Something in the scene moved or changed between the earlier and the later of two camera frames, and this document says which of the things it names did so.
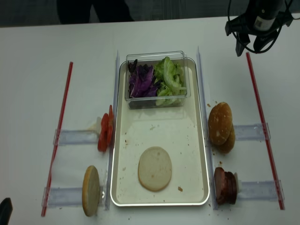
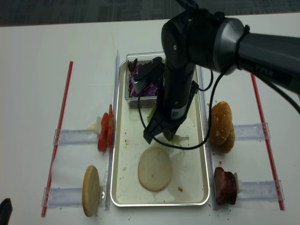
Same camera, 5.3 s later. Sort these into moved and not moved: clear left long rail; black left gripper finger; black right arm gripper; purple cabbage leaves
Moved: black right arm gripper
Not moved: black left gripper finger; purple cabbage leaves; clear left long rail
